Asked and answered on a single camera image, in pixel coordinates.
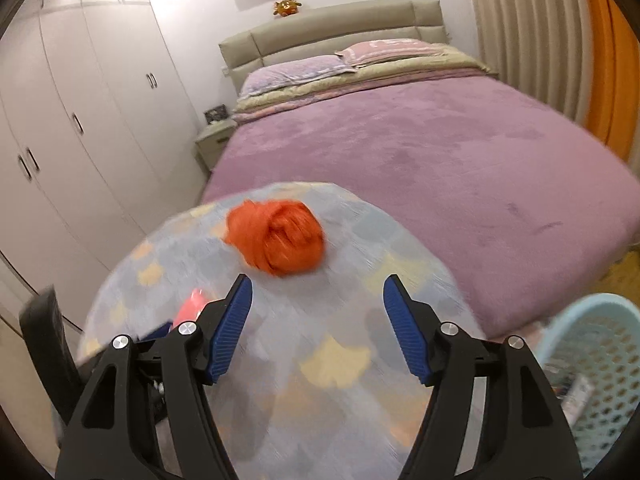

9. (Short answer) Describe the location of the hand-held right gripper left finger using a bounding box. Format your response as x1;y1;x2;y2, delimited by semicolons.
55;274;253;480

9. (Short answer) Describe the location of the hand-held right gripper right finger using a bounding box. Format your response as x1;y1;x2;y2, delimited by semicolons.
382;274;585;480

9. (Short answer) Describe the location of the light blue plastic basket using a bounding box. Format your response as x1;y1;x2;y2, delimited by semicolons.
537;293;640;476

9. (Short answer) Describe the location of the pink packet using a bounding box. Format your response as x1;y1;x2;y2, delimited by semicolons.
172;287;211;328

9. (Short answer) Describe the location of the blue snack packet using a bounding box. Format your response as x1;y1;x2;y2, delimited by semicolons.
140;322;175;342

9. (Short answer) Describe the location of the round table with patterned cloth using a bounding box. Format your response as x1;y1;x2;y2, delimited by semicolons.
75;181;488;480

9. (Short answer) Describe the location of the bed with purple bedspread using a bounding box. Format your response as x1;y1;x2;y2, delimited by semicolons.
200;40;640;341

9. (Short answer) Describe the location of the black chair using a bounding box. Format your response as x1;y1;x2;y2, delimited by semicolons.
19;285;87;426

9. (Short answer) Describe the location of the beige nightstand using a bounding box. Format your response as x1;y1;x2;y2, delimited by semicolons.
194;119;238;176

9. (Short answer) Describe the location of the purple pillow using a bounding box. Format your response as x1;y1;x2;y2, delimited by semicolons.
239;55;353;98

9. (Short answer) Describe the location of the white wardrobe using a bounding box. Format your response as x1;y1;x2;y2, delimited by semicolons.
0;0;211;331

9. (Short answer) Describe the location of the pink pillow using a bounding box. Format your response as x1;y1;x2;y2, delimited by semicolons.
334;38;446;68

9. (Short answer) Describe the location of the beige padded headboard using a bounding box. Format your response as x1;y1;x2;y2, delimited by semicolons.
218;0;446;93

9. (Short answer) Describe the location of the beige curtain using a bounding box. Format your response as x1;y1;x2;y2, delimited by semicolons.
462;0;598;126

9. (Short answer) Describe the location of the orange curtain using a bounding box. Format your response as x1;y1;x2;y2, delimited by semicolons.
580;0;640;161

